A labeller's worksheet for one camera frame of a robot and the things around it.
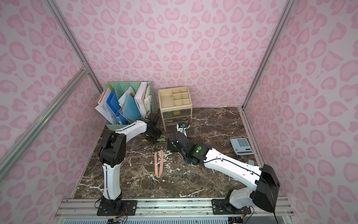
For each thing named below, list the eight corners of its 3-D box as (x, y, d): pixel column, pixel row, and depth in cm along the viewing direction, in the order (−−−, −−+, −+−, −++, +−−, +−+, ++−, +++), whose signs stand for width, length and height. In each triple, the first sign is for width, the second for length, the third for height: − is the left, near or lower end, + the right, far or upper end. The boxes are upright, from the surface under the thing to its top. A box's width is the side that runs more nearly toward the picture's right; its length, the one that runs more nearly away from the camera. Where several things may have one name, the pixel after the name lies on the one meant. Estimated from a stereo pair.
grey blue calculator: (234, 155, 95) (235, 153, 92) (230, 140, 102) (231, 138, 100) (252, 155, 95) (254, 152, 92) (247, 140, 102) (248, 138, 99)
